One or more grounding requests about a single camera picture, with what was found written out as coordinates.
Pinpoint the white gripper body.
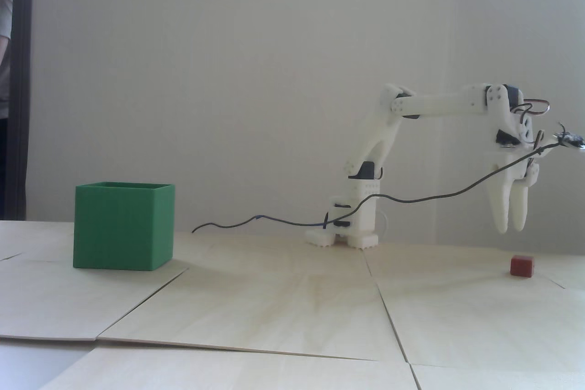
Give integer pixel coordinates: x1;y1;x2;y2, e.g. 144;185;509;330
485;148;541;181

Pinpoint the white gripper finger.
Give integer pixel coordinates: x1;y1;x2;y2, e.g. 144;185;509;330
487;179;512;235
510;164;541;232

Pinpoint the small red block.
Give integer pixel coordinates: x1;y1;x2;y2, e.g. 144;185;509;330
510;254;534;278

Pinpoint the green plastic open box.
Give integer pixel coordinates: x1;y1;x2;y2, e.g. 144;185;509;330
73;182;176;272

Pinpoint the white backdrop board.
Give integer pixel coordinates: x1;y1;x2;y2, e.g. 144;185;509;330
27;0;585;248

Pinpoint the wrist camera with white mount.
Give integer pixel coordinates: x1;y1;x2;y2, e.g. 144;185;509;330
551;123;585;150

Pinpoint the red white black servo wire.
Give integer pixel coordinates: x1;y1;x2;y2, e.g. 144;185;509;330
512;97;552;117

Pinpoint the thin dark camera cable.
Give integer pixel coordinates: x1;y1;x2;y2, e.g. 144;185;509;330
192;141;558;233

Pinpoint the dark window frame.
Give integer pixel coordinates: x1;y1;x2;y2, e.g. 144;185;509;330
10;0;36;221

